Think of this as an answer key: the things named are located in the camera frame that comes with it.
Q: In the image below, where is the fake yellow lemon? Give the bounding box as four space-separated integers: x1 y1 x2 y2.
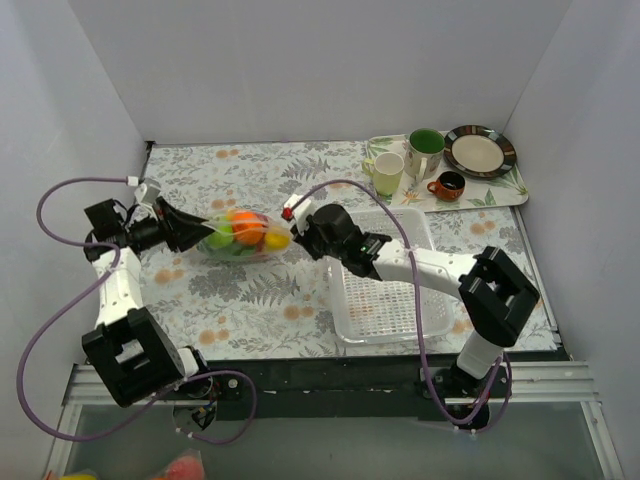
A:
264 230 291 252

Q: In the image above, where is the clear zip top bag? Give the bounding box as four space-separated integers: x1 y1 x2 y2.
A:
196 209 292 262

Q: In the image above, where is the fake green cabbage ball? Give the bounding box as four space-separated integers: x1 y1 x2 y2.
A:
204 224 235 251

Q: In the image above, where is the fake orange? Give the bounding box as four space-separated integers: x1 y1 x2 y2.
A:
230 211 267 245

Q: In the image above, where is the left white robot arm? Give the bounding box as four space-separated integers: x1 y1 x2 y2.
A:
82 197 213 408

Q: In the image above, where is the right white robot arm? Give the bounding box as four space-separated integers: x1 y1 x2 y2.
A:
282 195 540 398

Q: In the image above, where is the fake green lettuce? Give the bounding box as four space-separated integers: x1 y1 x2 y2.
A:
213 238 264 261

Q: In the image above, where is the bag of fake food foreground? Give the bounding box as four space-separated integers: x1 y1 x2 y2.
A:
44 449 207 480

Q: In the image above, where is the floral tablecloth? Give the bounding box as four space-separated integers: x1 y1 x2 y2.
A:
97 139 560 360

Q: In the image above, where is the pale yellow mug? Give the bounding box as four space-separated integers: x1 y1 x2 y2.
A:
362 152 404 197

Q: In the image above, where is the white plastic basket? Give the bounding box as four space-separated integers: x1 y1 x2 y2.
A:
326 206 454 345

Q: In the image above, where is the floral serving tray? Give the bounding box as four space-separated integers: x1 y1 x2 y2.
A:
366 130 530 212

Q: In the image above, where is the green interior floral mug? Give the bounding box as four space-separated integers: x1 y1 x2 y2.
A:
404 128 445 183

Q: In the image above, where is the small orange brown cup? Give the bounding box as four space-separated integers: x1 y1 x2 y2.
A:
427 171 466 202

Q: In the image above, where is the brown rimmed ceramic plate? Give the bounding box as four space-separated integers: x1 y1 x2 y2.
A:
443 125 517 180

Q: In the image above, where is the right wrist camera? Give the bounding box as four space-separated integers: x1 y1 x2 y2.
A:
281 194 315 235

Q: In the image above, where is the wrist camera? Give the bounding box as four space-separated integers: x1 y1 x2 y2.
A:
281 194 315 235
134 179 161 208

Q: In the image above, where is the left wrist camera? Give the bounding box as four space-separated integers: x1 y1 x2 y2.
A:
134 179 161 208

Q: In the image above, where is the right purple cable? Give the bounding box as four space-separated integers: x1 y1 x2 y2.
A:
299 179 514 435

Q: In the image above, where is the purple cable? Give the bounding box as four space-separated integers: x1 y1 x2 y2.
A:
299 179 514 435
17 175 259 446

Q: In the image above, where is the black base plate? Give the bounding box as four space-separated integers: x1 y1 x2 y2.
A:
154 357 491 424

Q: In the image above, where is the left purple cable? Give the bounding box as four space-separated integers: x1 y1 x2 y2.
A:
17 175 259 446

